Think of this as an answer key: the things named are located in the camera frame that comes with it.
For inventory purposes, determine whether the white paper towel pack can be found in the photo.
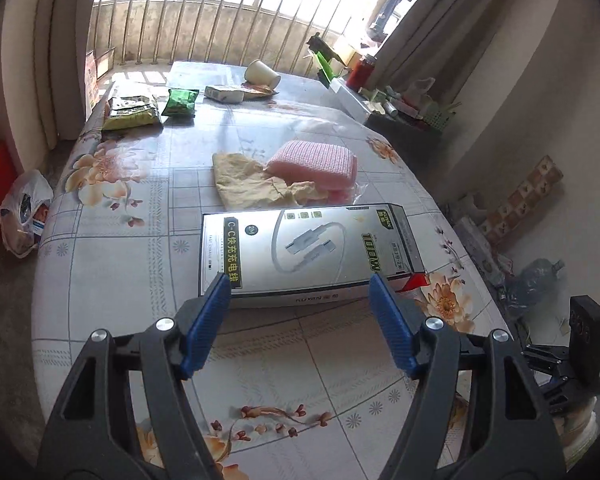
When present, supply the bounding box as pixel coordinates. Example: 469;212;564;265
455;215;511;281

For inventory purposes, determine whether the large water jug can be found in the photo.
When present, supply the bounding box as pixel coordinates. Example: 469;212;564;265
505;258;566;311

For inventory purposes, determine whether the paper cup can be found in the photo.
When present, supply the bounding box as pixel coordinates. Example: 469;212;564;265
244;59;282;88

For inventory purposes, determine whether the small green packet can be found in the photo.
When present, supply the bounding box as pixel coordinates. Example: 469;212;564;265
161;88;201;118

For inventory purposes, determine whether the yellowish cloth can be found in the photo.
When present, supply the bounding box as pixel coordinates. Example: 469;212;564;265
212;152;328;211

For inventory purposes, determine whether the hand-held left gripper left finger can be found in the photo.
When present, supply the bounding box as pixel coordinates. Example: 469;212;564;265
36;272;232;480

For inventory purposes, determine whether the yellow green packet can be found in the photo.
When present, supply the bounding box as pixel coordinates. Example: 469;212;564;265
101;95;163;131

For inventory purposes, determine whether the green plastic basket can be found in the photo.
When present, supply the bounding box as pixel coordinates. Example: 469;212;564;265
420;97;463;133

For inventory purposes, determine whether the silver cable box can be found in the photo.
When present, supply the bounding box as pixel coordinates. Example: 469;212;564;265
198;203;427;309

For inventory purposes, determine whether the small white box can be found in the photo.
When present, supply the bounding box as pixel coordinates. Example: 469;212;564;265
204;85;246;104

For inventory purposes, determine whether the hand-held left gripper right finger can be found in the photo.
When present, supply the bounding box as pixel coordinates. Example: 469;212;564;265
369;272;567;480

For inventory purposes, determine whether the long white box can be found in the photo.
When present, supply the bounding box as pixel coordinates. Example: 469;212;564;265
329;78;371;123

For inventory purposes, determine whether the filled plastic bag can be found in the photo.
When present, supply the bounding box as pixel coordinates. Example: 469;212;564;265
0;169;55;259

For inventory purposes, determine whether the green plastic item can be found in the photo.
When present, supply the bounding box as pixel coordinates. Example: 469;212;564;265
305;32;348;86

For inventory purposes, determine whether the beige curtain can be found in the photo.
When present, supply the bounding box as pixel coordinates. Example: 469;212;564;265
0;0;106;151
365;0;531;96

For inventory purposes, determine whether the white plastic bag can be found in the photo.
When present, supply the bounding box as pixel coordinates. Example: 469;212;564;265
407;77;437;106
457;192;491;216

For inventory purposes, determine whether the dark cabinet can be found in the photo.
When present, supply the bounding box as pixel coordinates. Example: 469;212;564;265
365;112;443;161

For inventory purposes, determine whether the metal window railing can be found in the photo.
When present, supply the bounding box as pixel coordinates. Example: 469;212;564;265
87;0;381;78

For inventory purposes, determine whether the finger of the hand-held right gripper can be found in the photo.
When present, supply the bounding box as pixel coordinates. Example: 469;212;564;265
522;342;578;376
537;375;586;413

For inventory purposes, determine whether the pink sponge cloth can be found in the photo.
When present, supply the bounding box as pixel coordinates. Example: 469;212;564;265
266;141;358;193

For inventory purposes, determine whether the brown paper scrap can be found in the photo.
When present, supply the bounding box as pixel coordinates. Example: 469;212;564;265
242;85;281;101

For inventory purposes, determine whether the clear plastic wrapper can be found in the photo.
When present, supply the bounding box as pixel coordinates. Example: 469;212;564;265
300;177;372;207

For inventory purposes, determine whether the red thermos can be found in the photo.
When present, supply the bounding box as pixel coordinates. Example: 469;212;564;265
346;52;377;92

